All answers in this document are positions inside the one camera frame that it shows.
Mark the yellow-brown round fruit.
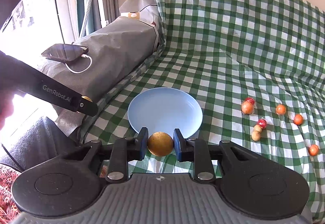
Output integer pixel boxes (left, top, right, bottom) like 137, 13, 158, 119
147, 132, 173, 157

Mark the large orange fruit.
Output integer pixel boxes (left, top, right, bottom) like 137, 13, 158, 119
241, 101, 254, 115

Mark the red fruit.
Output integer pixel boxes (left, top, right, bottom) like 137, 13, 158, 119
257, 118, 267, 129
245, 97, 255, 105

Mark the person's hand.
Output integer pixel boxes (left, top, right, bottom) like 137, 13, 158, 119
0, 90, 14, 129

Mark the light blue plate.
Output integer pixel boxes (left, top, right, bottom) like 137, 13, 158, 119
127, 87, 203, 139

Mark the black smartphone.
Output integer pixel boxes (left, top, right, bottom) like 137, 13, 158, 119
41, 44, 89, 63

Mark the pale yellow small fruit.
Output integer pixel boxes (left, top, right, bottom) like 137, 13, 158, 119
253, 124, 262, 133

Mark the grey sofa armrest cover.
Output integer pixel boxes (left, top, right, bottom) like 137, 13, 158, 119
40, 0, 166, 138

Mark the green checkered cloth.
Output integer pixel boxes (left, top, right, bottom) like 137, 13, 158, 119
81, 0, 324, 223

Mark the white charging cable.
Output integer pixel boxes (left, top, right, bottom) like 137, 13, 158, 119
64, 53, 93, 75

